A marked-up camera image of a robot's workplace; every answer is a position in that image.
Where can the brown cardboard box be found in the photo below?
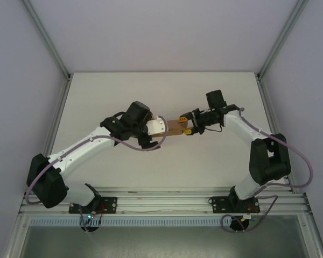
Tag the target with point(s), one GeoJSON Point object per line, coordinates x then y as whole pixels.
{"type": "Point", "coordinates": [173, 126]}

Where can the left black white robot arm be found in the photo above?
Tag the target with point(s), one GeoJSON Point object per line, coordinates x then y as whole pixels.
{"type": "Point", "coordinates": [78, 150]}

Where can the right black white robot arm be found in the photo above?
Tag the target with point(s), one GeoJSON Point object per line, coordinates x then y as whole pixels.
{"type": "Point", "coordinates": [269, 161]}

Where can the small circuit board with LED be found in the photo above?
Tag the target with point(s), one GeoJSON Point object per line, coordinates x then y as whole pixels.
{"type": "Point", "coordinates": [91, 215]}
{"type": "Point", "coordinates": [251, 216]}

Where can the grey metal sheet panel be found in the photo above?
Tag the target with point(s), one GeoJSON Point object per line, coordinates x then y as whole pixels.
{"type": "Point", "coordinates": [161, 242]}

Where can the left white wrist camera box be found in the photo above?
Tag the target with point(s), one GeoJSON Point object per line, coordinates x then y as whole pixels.
{"type": "Point", "coordinates": [157, 126]}

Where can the right aluminium side rail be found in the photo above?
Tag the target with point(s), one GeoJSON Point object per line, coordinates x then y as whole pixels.
{"type": "Point", "coordinates": [267, 107]}

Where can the aluminium side rail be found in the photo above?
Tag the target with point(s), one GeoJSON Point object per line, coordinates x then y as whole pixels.
{"type": "Point", "coordinates": [59, 107]}
{"type": "Point", "coordinates": [267, 107]}

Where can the aluminium mounting rail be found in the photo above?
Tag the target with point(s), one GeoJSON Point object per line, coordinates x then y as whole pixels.
{"type": "Point", "coordinates": [164, 204]}

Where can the left aluminium side rail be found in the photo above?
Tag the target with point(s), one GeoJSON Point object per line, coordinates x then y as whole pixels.
{"type": "Point", "coordinates": [59, 107]}

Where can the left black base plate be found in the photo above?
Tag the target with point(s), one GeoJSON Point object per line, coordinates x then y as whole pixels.
{"type": "Point", "coordinates": [110, 204]}

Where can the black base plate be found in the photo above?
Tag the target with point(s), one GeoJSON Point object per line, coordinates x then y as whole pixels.
{"type": "Point", "coordinates": [218, 204]}
{"type": "Point", "coordinates": [110, 204]}

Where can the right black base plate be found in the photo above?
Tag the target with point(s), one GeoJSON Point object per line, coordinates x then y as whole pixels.
{"type": "Point", "coordinates": [218, 204]}

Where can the right aluminium frame post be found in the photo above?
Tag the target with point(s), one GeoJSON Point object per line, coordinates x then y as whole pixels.
{"type": "Point", "coordinates": [281, 35]}

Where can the aluminium frame post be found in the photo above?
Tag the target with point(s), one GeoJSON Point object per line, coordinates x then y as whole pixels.
{"type": "Point", "coordinates": [47, 37]}
{"type": "Point", "coordinates": [281, 35]}

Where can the left aluminium frame post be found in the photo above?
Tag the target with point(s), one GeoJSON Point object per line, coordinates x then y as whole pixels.
{"type": "Point", "coordinates": [47, 37]}

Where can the aluminium frame beam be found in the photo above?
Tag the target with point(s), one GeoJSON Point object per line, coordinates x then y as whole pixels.
{"type": "Point", "coordinates": [312, 236]}
{"type": "Point", "coordinates": [16, 236]}

